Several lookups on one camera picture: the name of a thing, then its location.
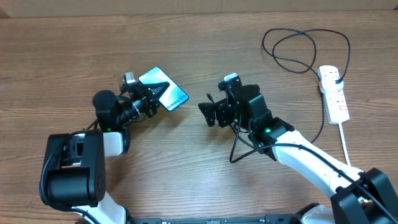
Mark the Samsung Galaxy smartphone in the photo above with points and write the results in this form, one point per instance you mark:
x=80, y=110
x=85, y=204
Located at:
x=168, y=93

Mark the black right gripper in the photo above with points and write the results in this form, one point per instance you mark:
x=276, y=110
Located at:
x=222, y=110

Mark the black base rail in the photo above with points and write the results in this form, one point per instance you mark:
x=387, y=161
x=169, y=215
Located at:
x=268, y=219

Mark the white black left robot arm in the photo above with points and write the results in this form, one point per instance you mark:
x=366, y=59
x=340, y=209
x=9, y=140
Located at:
x=73, y=177

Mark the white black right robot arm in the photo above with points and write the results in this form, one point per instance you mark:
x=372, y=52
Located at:
x=356, y=196

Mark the white charger plug adapter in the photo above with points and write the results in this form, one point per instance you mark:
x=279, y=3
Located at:
x=330, y=84

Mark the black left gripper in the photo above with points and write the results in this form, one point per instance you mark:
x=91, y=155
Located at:
x=145, y=93

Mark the white power strip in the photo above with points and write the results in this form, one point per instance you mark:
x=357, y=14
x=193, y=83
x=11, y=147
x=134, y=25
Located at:
x=336, y=107

